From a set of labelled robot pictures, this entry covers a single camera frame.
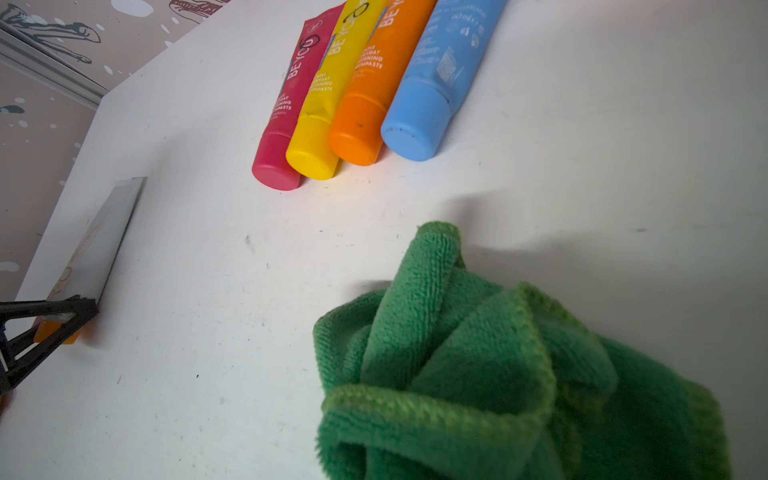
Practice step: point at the yellow toothpaste tube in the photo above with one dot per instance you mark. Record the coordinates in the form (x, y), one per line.
(309, 152)

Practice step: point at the red pink toothpaste tube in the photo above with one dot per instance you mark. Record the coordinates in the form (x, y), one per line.
(270, 166)

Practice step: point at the white toothpaste tube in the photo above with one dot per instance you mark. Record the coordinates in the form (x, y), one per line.
(88, 269)

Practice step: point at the orange toothpaste tube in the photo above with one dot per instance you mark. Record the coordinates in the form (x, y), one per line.
(355, 131)

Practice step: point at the green cleaning cloth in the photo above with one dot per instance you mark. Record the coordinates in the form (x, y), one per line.
(446, 375)

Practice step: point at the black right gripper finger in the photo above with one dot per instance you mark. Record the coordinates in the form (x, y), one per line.
(55, 323)

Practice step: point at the blue toothpaste tube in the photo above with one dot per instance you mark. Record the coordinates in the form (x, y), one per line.
(439, 76)

